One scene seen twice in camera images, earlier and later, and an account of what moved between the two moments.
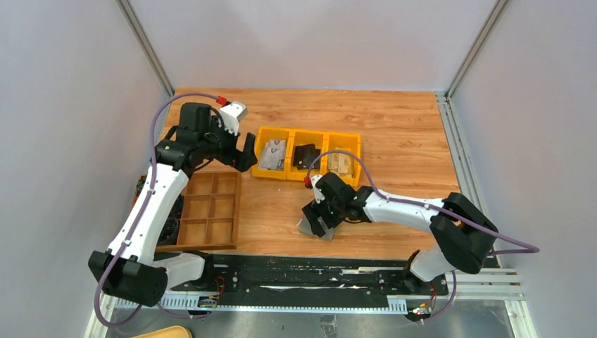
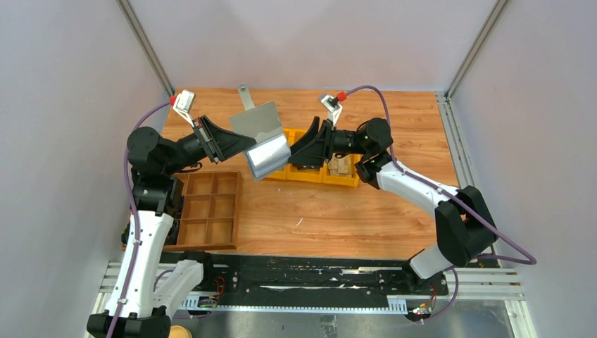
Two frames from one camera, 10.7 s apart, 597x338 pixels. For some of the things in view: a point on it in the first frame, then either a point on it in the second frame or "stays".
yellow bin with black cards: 296,137 stays
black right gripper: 312,211 → 312,151
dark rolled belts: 170,236 stays
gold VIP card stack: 341,164 stays
